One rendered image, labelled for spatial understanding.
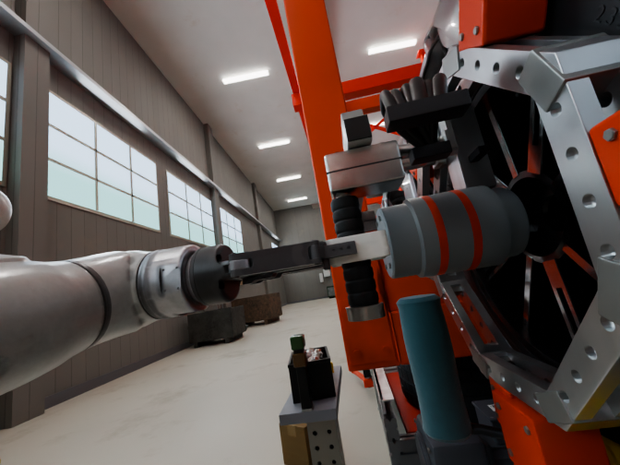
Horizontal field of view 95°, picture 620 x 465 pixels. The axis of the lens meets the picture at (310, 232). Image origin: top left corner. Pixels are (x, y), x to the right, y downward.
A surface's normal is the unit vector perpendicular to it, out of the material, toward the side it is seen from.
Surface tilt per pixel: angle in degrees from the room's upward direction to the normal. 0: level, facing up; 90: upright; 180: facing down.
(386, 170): 90
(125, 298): 94
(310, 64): 90
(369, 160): 90
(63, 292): 70
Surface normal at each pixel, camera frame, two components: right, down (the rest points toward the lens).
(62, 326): 1.00, 0.00
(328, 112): -0.14, -0.17
